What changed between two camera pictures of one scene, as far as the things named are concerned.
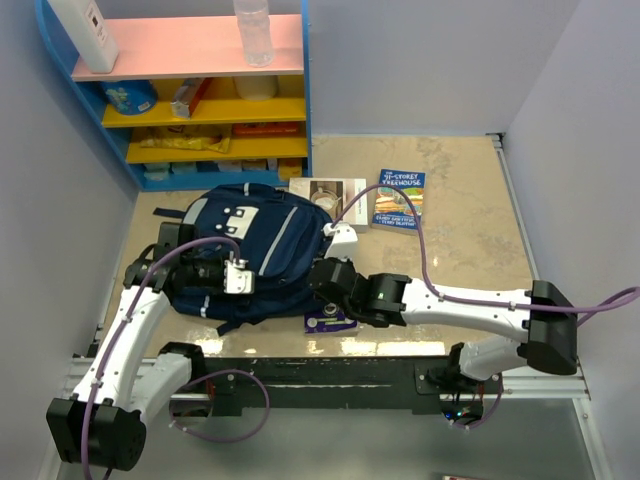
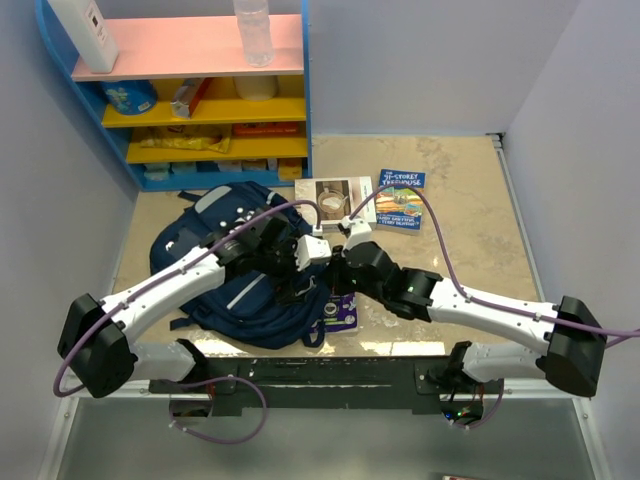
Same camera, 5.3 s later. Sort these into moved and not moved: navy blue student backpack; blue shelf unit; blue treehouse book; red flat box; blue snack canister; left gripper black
Moved: left gripper black; navy blue student backpack
Not moved: blue snack canister; blue shelf unit; red flat box; blue treehouse book
